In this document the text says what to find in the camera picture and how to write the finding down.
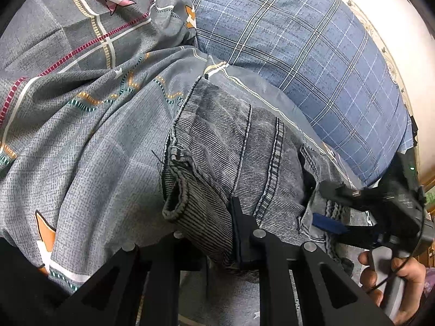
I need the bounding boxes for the grey denim pants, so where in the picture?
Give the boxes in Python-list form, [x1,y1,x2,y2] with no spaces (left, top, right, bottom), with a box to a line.
[159,76,372,326]

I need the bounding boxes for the person's right hand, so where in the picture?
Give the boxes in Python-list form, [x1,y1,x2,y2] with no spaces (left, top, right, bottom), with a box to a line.
[358,252,426,325]

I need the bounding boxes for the blue plaid pillow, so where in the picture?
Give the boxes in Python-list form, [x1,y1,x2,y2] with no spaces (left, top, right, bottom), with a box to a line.
[192,0,413,185]

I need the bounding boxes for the grey patterned bed sheet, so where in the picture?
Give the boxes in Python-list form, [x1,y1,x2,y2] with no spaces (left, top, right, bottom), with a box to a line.
[1,0,342,296]

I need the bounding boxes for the black cable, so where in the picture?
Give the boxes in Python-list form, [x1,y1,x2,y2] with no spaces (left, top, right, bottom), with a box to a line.
[365,193,428,294]

